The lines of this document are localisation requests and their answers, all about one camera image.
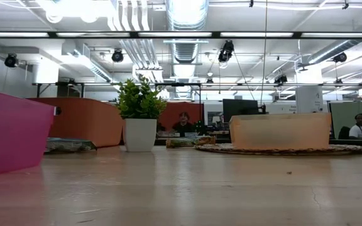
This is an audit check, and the silver blue granola bar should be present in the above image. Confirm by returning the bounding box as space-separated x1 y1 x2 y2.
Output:
165 134 217 149

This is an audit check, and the orange plastic bin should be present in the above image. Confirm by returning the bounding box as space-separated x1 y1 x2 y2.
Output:
26 97 125 148

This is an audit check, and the brown granola bar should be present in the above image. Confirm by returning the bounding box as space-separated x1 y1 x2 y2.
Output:
45 137 97 154

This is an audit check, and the red orange partition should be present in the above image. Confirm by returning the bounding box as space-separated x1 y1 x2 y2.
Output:
157 102 205 132

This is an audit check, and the small green potted plant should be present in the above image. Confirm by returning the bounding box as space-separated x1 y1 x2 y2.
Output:
115 75 168 153

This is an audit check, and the black computer monitor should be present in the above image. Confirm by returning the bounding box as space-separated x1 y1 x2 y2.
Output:
222 99 260 124

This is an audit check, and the black overhead crossbeam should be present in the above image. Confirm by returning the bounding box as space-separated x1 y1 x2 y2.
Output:
0 0 362 45

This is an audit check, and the orange cloth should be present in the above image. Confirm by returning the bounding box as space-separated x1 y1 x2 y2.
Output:
229 112 332 151

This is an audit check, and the round wicker basket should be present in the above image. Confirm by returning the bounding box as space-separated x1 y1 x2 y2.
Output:
194 143 362 157

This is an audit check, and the white pillar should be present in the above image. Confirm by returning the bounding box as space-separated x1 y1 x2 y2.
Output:
295 67 324 114

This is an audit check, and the green partition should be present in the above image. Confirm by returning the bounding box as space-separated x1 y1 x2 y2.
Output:
329 100 362 141

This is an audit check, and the black office chair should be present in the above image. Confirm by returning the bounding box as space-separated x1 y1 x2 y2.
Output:
337 126 351 141

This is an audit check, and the pink plastic bin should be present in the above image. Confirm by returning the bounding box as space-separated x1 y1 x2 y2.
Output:
0 87 56 179

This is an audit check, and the black background rig frame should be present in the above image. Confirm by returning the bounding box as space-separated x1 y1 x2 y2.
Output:
31 81 362 99

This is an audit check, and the silver ventilation duct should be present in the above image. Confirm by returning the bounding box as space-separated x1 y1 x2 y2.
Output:
165 0 209 101

